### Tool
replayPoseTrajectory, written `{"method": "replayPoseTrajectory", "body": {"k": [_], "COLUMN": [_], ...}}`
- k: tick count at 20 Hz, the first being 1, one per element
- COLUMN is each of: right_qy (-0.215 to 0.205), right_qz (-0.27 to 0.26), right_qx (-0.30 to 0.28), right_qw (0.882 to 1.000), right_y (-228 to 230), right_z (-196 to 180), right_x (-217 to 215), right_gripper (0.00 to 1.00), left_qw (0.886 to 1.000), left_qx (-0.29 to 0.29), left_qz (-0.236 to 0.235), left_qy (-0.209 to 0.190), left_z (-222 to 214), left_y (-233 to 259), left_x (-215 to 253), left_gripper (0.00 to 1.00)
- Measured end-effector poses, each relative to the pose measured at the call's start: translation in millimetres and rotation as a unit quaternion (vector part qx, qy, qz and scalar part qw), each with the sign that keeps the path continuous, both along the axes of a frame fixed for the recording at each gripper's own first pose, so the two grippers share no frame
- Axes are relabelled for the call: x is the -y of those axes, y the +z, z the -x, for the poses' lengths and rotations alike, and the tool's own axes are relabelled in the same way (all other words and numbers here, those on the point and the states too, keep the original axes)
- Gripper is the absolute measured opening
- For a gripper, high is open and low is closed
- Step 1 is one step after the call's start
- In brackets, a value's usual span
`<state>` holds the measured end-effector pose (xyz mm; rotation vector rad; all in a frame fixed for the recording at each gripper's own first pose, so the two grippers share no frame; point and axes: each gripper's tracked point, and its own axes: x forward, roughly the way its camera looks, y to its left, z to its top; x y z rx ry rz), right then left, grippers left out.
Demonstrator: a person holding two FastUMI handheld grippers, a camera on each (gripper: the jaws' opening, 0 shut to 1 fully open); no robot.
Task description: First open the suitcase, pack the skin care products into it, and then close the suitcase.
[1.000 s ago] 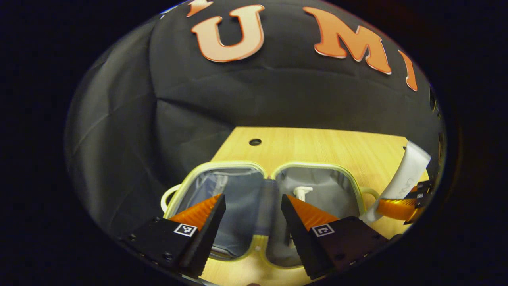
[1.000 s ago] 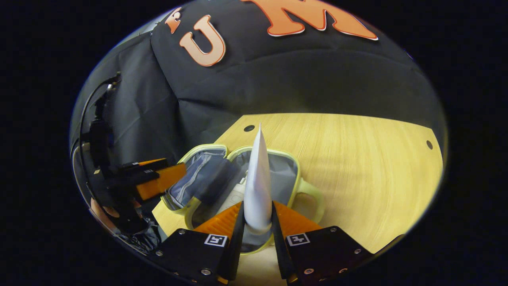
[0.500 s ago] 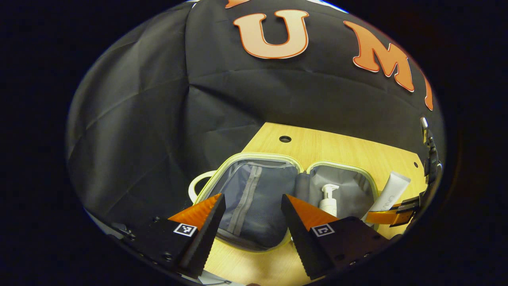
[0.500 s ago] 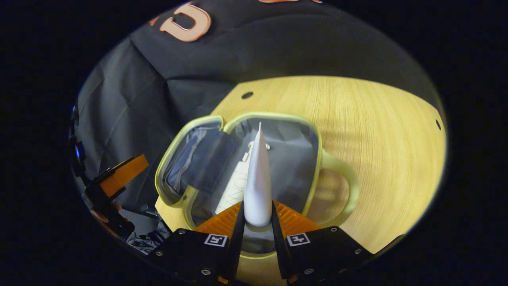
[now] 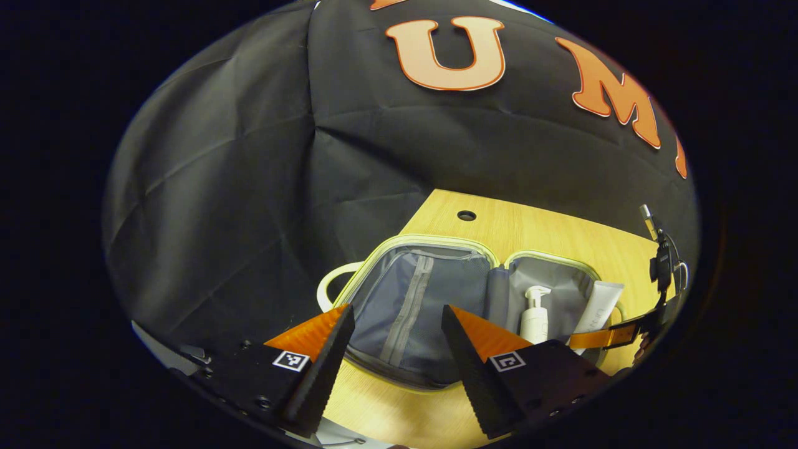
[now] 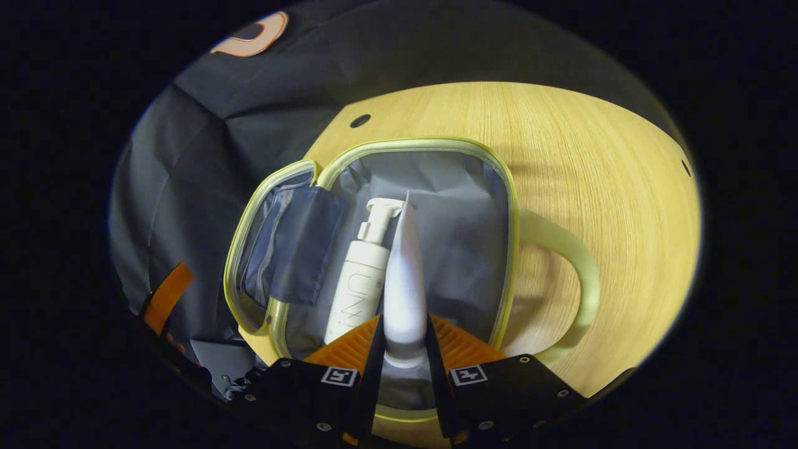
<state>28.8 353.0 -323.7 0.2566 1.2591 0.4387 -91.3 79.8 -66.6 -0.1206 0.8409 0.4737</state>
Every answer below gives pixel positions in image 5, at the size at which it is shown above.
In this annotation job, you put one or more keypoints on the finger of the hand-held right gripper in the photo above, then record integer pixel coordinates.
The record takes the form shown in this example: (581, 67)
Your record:
(598, 338)

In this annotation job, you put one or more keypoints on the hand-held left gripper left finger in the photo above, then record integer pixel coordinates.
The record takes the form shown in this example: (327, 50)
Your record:
(324, 374)

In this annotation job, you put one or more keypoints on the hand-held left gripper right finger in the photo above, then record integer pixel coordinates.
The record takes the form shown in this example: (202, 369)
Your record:
(474, 374)

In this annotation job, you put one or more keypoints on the white squeeze tube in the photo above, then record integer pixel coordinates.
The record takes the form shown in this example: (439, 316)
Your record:
(598, 308)

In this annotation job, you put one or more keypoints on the white pump bottle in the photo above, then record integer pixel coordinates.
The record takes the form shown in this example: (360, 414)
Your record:
(534, 321)

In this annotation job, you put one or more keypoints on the pale yellow suitcase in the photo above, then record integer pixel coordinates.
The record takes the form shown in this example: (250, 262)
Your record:
(405, 312)

